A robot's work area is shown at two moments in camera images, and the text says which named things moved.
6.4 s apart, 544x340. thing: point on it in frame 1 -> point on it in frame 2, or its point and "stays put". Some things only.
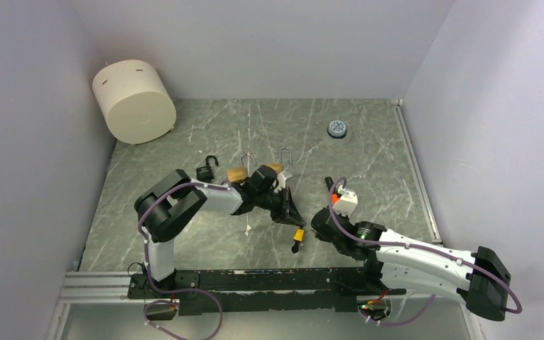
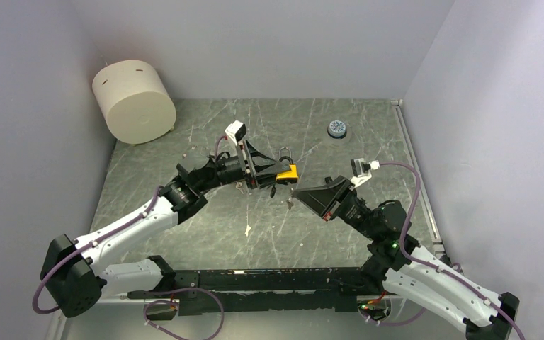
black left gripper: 287,207 -> 261,168
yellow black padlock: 298,237 -> 287,177
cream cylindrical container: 134,105 stays put
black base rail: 254,291 stays put
